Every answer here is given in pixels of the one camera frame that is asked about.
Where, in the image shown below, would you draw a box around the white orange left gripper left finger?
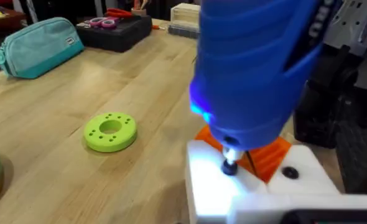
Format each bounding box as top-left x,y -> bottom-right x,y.
185,124 -> 269,224

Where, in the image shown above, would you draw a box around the black tool case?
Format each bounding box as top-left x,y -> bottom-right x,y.
75,14 -> 153,54

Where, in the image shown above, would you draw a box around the green disc with holes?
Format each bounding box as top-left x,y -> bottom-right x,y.
83,112 -> 138,154

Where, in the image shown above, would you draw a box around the blue electric screwdriver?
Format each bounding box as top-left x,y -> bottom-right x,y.
188,0 -> 325,177

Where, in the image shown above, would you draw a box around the pink tape roll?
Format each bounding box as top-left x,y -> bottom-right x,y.
84,17 -> 104,28
101,17 -> 120,29

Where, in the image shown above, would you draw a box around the grey compartment box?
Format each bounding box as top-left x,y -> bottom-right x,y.
167,24 -> 200,40

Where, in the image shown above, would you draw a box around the teal zip bag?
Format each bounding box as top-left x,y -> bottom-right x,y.
0,17 -> 85,80

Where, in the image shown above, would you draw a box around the clear plastic box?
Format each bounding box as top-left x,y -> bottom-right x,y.
170,2 -> 202,28

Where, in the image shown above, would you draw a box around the wooden cup with tools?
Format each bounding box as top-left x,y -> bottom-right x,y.
131,0 -> 148,17

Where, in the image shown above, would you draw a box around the white orange left gripper right finger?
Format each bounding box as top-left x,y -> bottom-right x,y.
248,136 -> 341,197

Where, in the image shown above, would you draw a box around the red-handled pliers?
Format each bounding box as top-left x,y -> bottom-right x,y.
105,7 -> 133,18

